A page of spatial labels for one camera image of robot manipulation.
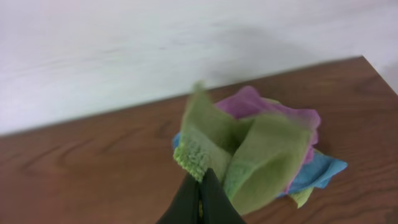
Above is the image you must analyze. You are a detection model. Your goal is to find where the blue microfiber cloth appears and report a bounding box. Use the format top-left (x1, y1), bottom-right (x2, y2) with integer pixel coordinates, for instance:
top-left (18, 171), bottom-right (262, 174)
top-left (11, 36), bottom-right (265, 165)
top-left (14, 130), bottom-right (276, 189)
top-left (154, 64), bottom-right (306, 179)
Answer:
top-left (173, 132), bottom-right (347, 201)

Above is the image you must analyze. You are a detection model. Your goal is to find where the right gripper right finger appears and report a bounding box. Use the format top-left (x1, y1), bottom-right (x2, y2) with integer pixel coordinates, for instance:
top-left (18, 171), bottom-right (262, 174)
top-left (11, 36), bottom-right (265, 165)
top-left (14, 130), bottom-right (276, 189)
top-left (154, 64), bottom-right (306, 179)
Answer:
top-left (200, 168), bottom-right (246, 224)

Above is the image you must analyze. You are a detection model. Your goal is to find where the yellow-green cloth at bottom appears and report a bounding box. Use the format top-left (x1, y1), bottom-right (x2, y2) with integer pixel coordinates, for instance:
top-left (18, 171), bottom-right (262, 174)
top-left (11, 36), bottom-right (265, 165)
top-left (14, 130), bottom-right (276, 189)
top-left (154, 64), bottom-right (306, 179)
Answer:
top-left (289, 149), bottom-right (326, 209)

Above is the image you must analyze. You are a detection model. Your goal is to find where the green microfiber cloth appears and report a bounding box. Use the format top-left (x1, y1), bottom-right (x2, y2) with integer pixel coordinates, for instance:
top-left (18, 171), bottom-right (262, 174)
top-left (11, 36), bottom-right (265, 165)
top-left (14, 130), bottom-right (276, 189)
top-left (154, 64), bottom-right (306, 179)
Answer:
top-left (174, 83), bottom-right (320, 215)

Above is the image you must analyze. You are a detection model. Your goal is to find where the purple microfiber cloth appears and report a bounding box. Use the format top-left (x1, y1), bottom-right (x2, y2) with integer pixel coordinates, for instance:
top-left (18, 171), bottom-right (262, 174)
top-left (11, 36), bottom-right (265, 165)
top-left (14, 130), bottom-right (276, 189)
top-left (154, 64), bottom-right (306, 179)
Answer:
top-left (209, 86), bottom-right (320, 196)

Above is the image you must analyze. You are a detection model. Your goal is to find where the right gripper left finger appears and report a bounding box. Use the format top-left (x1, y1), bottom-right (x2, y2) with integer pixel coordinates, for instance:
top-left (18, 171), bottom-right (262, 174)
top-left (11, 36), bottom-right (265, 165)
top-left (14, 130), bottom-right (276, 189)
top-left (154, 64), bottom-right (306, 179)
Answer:
top-left (156, 174), bottom-right (199, 224)

